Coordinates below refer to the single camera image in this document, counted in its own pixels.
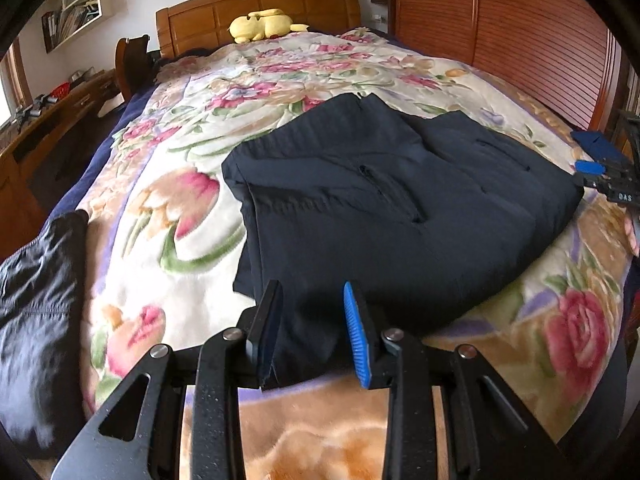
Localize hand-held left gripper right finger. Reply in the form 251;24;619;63
342;281;576;480

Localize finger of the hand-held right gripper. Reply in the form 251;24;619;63
570;130;640;165
574;160;626;187

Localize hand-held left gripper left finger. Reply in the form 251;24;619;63
50;280;284;480

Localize black trench coat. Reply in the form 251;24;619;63
221;92;586;391

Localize person's right hand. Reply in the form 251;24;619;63
624;211;640;257

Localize wooden slatted wardrobe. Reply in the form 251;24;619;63
370;0;631;133

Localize floral blanket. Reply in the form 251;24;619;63
75;27;633;480

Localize folded black jacket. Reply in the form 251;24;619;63
0;208;90;461

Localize wooden desk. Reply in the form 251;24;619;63
0;67;121;246

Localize dark wooden chair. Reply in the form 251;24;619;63
115;34;153;101

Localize yellow plush toy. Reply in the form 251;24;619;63
229;8;308;43

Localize wooden bed headboard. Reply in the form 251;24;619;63
155;0;362;58

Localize black clamp tool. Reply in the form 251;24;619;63
15;95;52;122

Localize window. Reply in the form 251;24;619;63
0;40;32;131

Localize black binders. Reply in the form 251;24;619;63
42;12;59;52

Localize white wall shelf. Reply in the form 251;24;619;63
41;0;116;54

